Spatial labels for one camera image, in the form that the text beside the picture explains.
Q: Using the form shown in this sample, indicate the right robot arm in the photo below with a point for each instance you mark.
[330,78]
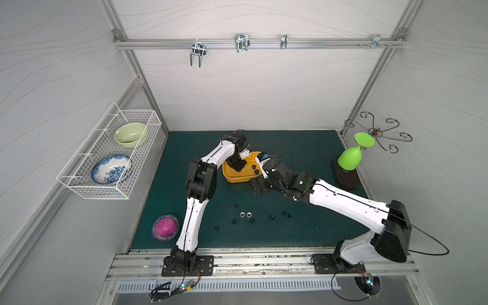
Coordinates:
[389,231]

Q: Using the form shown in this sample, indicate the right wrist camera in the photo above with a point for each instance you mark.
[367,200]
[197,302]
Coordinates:
[261,157]

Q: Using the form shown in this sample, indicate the black scroll wall hook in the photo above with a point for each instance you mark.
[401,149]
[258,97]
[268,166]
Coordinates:
[378,133]

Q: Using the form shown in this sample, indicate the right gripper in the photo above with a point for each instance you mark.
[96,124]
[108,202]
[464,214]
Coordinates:
[261,185]

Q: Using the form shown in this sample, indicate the purple fruit in bowl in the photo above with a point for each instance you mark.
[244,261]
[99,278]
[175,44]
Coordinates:
[165,228]

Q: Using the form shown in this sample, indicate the blue white patterned bowl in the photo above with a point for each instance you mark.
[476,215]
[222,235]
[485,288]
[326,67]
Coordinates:
[111,169]

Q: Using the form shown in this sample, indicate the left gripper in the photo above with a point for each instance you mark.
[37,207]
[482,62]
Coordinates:
[236,162]

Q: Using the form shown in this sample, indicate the small metal hook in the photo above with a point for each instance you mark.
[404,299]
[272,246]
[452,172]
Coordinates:
[283,42]

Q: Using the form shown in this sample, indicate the black cylinder stand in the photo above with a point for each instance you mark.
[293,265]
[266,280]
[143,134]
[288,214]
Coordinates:
[346,179]

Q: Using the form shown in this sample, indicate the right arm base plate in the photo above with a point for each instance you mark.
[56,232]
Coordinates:
[330,264]

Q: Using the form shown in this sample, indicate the green ceramic bowl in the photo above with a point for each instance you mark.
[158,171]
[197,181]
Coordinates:
[132,135]

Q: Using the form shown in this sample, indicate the aluminium top rail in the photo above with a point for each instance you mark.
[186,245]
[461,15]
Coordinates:
[123,43]

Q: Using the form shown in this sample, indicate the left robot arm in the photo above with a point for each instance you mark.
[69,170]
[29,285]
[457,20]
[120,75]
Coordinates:
[201,185]

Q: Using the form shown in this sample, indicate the white wire basket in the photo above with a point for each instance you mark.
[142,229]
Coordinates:
[76,175]

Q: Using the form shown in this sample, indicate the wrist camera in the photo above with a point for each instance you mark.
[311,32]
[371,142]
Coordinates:
[244,154]
[261,157]

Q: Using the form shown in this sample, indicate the metal bracket hook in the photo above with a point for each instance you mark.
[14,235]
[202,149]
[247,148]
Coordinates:
[374,44]

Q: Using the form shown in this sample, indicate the yellow plastic storage box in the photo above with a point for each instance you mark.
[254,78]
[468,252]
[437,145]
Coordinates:
[246,174]

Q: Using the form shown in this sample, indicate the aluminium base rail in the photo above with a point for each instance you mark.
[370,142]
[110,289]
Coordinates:
[228,263]

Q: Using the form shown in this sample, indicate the metal double hook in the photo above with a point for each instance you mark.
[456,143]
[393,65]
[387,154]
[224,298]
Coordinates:
[198,50]

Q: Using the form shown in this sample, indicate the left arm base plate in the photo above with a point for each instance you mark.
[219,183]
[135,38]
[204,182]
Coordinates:
[202,265]

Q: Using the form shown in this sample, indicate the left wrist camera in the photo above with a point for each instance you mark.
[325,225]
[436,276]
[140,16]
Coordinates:
[244,154]

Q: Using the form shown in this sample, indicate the metal clip hook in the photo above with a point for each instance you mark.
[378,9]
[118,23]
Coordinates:
[242,42]

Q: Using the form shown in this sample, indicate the green plastic goblet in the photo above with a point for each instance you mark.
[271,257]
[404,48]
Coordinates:
[351,158]

